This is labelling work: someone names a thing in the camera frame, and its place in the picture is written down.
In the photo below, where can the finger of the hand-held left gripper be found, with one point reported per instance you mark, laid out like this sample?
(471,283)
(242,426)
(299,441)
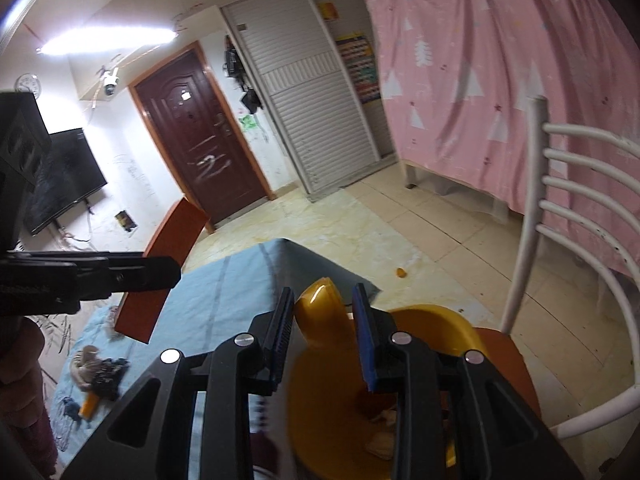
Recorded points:
(130,274)

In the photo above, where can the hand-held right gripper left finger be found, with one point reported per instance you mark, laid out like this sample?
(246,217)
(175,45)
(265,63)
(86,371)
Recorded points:
(280,340)

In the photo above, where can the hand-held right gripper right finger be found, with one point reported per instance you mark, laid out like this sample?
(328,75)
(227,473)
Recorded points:
(365,340)

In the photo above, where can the yellow plastic cup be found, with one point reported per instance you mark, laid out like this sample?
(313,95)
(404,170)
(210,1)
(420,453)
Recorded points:
(317,315)

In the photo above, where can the orange cardboard box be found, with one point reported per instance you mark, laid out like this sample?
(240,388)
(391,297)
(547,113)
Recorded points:
(172,235)

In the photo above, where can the yellow plastic basin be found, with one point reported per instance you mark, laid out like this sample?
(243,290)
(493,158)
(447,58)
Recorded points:
(325,410)

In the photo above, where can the person's left forearm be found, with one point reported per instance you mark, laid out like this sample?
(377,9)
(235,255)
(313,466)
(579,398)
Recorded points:
(20,385)

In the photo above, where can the small orange floor scrap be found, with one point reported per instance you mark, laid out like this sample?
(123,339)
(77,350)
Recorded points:
(400,273)

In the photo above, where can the light blue tablecloth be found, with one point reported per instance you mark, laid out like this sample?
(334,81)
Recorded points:
(225,280)

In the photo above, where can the orange tube bottle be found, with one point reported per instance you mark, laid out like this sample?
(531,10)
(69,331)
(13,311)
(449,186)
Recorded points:
(87,407)

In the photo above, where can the ceiling tube light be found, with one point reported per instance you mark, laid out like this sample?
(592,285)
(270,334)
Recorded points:
(110,40)

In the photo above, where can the dark brown door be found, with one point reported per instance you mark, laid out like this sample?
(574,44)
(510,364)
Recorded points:
(200,135)

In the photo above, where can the small black hanging bag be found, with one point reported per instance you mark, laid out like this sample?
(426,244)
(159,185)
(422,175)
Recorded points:
(250,100)

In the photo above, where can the white metal chair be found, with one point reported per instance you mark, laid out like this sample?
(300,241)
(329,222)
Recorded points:
(550,210)

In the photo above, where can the pink printed curtain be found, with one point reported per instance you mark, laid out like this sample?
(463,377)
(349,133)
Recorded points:
(475,110)

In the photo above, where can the colourful grid poster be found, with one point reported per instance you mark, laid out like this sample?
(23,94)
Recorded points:
(357,67)

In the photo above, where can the yellow door sticker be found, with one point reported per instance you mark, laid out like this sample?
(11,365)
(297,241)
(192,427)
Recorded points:
(327,11)

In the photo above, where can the black wall television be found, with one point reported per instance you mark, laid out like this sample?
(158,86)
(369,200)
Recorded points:
(65,180)

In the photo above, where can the small wall picture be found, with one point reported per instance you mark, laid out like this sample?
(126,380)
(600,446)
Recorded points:
(125,221)

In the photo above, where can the round wall clock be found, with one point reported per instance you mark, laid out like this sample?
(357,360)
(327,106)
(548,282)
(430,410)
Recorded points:
(27,85)

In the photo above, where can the white security camera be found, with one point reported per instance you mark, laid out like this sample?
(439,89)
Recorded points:
(110,82)

